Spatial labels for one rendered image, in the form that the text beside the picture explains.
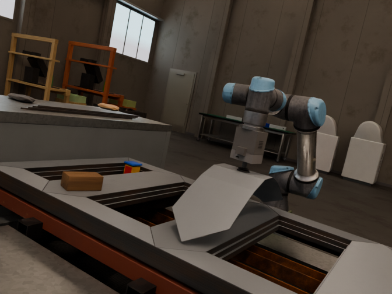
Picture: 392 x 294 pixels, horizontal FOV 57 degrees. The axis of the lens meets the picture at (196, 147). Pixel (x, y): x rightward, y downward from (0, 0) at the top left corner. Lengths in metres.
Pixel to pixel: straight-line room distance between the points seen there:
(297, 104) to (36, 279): 1.16
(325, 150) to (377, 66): 2.70
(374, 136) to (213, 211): 9.21
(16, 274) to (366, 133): 9.58
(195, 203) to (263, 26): 11.28
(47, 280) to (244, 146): 0.66
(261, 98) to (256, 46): 10.95
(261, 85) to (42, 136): 0.91
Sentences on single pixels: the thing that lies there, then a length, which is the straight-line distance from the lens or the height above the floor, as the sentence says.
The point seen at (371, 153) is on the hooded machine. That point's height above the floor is 0.83.
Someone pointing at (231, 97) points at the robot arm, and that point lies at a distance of 1.30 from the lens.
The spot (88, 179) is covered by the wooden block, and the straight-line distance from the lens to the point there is 1.24.
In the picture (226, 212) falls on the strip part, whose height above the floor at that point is 0.95.
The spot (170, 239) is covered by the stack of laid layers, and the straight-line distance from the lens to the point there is 0.97.
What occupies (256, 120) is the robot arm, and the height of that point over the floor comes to 1.21.
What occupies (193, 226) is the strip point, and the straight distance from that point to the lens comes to 0.97.
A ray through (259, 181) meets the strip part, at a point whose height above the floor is 1.03.
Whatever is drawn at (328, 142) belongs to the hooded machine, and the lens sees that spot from 10.22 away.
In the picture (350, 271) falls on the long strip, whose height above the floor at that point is 0.87.
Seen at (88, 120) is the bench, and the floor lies 1.04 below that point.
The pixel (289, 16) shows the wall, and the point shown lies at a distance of 12.00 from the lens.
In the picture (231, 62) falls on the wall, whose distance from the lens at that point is 12.29.
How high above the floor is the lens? 1.23
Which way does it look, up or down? 7 degrees down
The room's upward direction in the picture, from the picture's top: 12 degrees clockwise
